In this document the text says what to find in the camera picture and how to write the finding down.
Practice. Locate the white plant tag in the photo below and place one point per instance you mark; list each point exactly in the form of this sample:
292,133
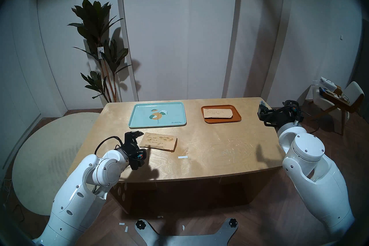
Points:
101,52

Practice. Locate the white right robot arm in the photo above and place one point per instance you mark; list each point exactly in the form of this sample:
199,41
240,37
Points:
307,147

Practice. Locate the round beige rug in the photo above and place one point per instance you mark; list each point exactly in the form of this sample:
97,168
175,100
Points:
43,161

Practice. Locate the orange tray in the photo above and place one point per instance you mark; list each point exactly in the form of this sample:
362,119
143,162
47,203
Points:
237,117

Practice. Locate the grey metal robot base plate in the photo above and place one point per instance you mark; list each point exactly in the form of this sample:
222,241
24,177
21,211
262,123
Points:
184,240

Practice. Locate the small dark blue object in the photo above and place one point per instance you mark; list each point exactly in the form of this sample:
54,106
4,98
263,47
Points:
323,91

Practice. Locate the teal tray with leaf print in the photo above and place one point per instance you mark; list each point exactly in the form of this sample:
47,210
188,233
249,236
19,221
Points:
141,118

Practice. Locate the plain brown envelope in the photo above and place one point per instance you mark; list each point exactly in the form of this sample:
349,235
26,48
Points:
217,112

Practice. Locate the tall green leafy plant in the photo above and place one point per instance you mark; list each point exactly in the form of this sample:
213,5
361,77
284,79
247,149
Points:
95,17

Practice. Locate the stained brown envelope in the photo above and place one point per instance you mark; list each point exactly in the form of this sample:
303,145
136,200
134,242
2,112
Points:
161,141

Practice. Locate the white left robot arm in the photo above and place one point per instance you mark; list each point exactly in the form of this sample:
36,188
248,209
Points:
103,170

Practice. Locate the black base knob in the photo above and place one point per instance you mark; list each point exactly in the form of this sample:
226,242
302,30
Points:
233,222
140,224

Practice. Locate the white box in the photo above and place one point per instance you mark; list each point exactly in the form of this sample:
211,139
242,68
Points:
328,83

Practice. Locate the white armchair with wooden frame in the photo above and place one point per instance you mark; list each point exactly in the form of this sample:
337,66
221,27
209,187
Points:
355,91

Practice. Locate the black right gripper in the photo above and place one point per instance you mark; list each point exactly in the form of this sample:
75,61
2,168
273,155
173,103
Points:
281,115

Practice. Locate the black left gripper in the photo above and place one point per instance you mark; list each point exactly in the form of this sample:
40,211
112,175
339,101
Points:
131,150

